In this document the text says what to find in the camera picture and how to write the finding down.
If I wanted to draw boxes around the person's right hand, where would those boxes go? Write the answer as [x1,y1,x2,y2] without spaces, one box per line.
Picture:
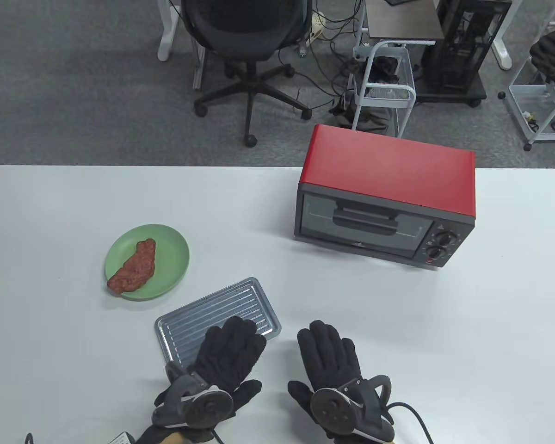
[288,320,396,442]

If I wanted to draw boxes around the person's left hand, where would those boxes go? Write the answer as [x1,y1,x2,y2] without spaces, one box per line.
[136,317,267,444]

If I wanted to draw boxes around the metal baking tray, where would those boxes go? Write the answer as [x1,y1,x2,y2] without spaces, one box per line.
[155,277,282,366]

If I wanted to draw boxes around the green plate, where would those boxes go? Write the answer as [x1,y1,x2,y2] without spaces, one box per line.
[105,224,190,301]

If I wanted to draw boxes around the brown steak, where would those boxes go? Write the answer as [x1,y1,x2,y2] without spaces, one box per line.
[107,238,157,293]

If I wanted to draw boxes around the red toaster oven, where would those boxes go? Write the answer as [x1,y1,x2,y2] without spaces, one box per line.
[294,124,476,269]

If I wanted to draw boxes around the grey handheld controller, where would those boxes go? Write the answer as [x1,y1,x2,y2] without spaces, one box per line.
[152,361,234,428]
[310,376,394,440]

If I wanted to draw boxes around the black floor bag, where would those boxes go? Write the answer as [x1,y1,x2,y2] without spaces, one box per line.
[329,92,394,135]

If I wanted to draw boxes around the white rolling cart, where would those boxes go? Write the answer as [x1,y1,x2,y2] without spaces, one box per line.
[351,41,417,138]

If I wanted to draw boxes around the small black pouch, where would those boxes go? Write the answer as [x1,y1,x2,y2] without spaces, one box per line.
[372,55,398,84]

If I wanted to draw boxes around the white desk leg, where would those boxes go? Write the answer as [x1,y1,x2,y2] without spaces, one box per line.
[157,0,182,62]
[493,0,523,71]

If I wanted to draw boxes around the black mesh office chair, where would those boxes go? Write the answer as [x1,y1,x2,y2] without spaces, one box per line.
[181,0,313,148]

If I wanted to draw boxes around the white power strip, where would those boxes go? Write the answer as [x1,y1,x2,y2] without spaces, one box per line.
[309,12,327,46]

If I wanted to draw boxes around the black open computer case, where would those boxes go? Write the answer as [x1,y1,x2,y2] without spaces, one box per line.
[416,0,513,108]

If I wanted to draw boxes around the small wooden side table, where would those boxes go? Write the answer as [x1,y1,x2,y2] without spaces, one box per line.
[354,0,444,61]

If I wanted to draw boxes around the black floor cables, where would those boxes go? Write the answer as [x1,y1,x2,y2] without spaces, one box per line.
[277,9,366,111]

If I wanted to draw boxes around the white wire cart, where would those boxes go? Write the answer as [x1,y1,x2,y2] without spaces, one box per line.
[499,21,555,152]

